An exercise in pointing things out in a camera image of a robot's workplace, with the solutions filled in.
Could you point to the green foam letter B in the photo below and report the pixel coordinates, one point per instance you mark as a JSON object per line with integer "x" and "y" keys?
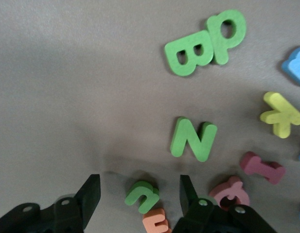
{"x": 174, "y": 53}

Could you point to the pink foam letter Q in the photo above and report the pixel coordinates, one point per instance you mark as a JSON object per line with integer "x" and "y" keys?
{"x": 233, "y": 185}

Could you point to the blue foam letter a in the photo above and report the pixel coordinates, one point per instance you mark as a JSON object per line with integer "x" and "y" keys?
{"x": 295, "y": 68}

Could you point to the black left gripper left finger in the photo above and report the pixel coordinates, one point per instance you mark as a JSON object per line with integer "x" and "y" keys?
{"x": 86, "y": 194}

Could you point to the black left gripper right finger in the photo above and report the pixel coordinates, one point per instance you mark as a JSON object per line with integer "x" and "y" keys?
{"x": 200, "y": 218}

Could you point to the brown table cover sheet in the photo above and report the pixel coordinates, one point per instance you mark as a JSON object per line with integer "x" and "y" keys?
{"x": 67, "y": 72}

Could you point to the green foam letter u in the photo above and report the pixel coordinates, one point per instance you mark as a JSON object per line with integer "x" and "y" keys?
{"x": 134, "y": 195}

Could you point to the green foam letter N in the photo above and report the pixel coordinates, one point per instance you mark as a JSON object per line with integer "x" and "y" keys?
{"x": 188, "y": 131}

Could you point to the red foam letter I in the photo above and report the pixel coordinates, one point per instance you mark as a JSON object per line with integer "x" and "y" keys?
{"x": 259, "y": 167}

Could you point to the yellow foam letter K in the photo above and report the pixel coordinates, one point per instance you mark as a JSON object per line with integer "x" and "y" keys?
{"x": 281, "y": 114}

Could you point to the green foam letter P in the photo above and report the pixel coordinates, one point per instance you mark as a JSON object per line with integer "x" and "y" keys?
{"x": 213, "y": 29}

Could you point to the orange foam letter E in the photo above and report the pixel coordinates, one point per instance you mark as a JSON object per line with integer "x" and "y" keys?
{"x": 149, "y": 222}

